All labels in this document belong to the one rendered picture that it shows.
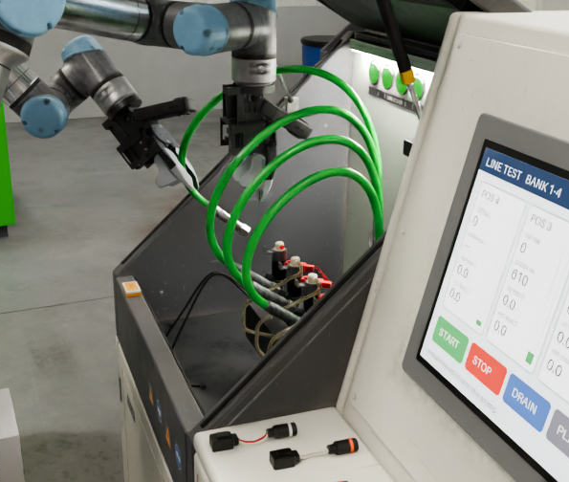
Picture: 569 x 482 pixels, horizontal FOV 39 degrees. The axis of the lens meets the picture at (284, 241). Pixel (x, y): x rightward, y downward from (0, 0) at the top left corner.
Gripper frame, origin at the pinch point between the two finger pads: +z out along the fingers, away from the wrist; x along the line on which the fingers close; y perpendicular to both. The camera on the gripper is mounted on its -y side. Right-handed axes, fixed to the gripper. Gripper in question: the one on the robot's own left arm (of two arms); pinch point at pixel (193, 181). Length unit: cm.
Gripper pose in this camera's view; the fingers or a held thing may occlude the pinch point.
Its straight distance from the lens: 154.6
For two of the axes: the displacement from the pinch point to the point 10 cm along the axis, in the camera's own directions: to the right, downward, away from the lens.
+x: -2.5, 1.2, -9.6
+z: 6.1, 7.9, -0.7
